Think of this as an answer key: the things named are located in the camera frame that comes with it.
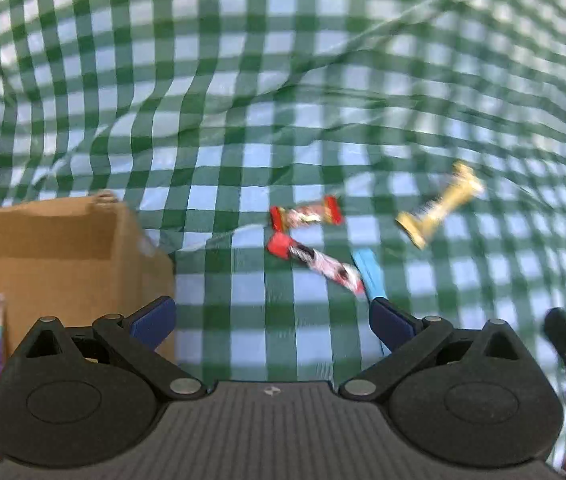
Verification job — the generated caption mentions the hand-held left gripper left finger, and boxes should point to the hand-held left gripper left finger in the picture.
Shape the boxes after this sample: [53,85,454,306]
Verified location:
[10,296,209,402]

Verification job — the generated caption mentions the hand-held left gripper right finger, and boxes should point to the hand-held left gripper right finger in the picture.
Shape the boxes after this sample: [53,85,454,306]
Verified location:
[338,298,534,402]

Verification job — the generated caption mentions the blue stick packet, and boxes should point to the blue stick packet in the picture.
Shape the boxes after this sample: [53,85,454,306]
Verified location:
[351,249,390,312]

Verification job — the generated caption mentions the brown cardboard box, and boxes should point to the brown cardboard box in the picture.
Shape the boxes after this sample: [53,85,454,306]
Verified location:
[0,190,179,467]

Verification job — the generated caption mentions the white red snack wrapper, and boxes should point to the white red snack wrapper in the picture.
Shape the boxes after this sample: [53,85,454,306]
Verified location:
[266,232,367,296]

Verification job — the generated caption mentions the gold candy wrapper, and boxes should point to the gold candy wrapper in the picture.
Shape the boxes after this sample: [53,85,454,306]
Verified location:
[395,160,486,250]

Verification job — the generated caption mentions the red ended candy wrapper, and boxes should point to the red ended candy wrapper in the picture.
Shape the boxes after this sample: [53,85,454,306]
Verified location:
[268,195,345,234]

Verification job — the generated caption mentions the green checked cloth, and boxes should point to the green checked cloth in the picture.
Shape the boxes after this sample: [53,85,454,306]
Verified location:
[0,0,566,476]

